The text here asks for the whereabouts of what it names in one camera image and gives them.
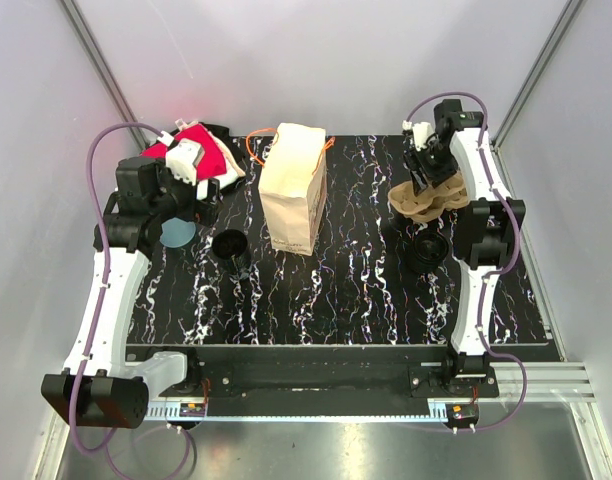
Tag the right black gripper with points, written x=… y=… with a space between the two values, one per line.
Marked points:
x=435 y=177

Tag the black cup stack left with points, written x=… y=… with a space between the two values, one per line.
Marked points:
x=231 y=249

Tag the cream bear paper bag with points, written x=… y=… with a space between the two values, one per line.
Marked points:
x=293 y=185

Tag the red napkin stack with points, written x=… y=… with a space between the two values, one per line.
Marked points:
x=215 y=163

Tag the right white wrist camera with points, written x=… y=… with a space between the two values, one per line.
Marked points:
x=417 y=133

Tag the aluminium rail frame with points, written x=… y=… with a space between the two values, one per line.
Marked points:
x=566 y=382

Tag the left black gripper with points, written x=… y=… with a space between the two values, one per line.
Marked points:
x=203 y=212

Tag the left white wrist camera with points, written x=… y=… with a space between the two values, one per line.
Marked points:
x=183 y=159

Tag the brown pulp cup carrier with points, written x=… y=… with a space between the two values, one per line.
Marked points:
x=430 y=204

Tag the black cup stack right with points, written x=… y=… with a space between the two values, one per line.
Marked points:
x=426 y=252

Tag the light blue cup holder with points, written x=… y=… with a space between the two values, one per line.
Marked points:
x=177 y=233

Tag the black napkin tray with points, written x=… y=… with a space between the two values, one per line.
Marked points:
x=223 y=135

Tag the black cup stack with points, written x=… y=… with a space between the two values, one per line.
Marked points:
x=231 y=249
x=426 y=252

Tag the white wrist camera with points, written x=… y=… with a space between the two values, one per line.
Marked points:
x=417 y=133
x=183 y=159

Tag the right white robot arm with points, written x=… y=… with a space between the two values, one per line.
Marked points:
x=486 y=239

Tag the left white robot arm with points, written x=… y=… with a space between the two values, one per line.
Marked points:
x=96 y=387

